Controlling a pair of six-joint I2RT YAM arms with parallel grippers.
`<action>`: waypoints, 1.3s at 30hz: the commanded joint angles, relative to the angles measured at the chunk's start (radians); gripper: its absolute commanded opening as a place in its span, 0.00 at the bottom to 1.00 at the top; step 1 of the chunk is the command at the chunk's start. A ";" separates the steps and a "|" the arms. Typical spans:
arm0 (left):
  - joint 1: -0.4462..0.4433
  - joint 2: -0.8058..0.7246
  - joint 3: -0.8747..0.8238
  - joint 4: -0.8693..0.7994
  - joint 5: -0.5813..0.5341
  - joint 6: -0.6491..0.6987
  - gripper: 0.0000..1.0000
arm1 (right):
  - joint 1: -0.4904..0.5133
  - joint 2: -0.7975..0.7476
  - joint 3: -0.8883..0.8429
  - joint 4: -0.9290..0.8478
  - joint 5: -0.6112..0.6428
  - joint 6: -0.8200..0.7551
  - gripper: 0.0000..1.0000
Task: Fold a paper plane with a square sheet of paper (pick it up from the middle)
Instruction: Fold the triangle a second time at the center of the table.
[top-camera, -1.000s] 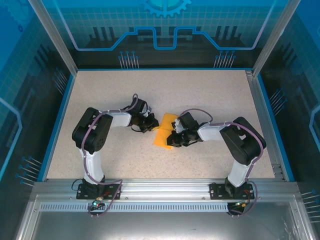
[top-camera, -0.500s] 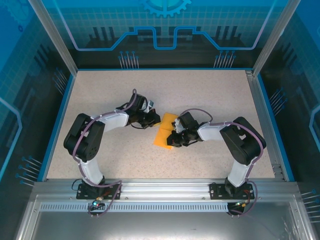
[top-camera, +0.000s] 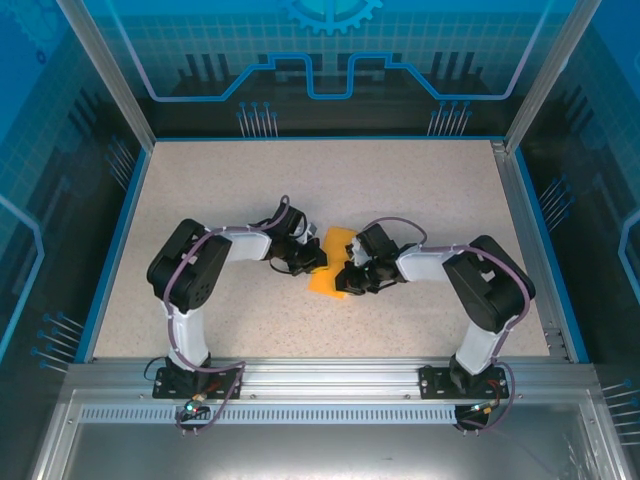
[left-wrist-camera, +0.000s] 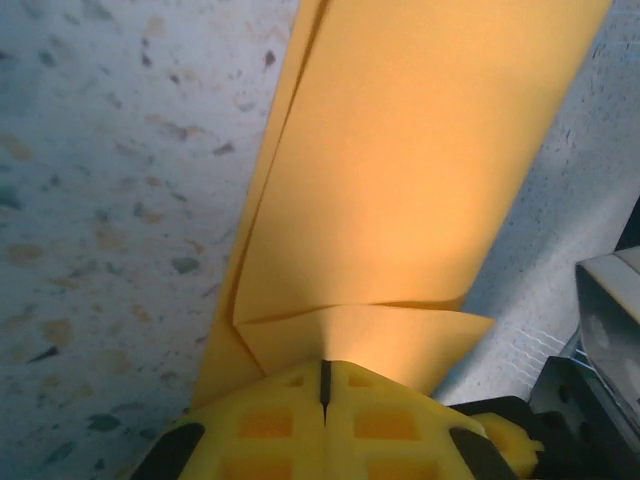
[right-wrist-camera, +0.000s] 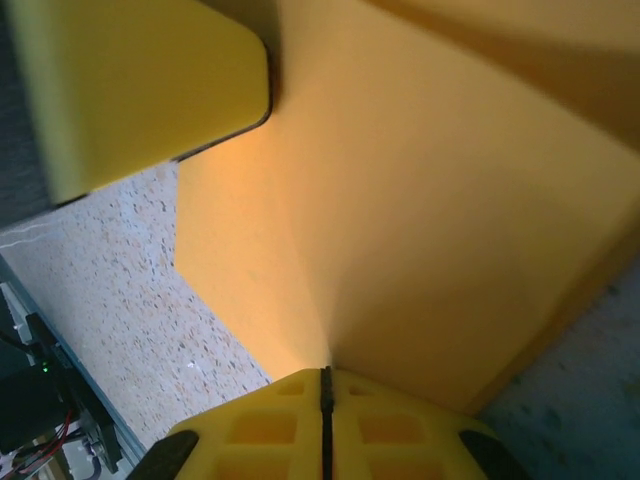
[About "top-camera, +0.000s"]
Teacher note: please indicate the orange paper sheet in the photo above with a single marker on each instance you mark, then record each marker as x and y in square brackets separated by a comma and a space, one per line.
[325, 285]

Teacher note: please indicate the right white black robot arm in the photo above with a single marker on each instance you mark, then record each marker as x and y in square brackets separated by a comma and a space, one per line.
[490, 290]

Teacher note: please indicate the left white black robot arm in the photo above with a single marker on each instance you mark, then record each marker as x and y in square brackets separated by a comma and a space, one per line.
[195, 280]

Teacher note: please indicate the sheet metal tray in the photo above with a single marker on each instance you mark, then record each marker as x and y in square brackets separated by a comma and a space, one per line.
[325, 455]

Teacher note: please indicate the aluminium mounting rail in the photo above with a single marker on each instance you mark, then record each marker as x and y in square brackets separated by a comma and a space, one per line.
[330, 380]

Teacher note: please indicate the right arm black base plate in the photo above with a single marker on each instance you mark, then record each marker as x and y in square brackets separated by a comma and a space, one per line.
[434, 382]

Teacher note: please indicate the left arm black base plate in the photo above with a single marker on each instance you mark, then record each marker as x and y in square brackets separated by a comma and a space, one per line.
[225, 387]

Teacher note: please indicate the aluminium side rail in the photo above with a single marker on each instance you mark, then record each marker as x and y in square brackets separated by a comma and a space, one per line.
[530, 240]

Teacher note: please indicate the blue printed enclosure panel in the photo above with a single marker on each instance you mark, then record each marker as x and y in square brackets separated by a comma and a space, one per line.
[40, 150]
[320, 30]
[600, 150]

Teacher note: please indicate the aluminium frame post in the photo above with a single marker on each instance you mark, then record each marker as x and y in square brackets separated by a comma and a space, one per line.
[110, 75]
[549, 75]

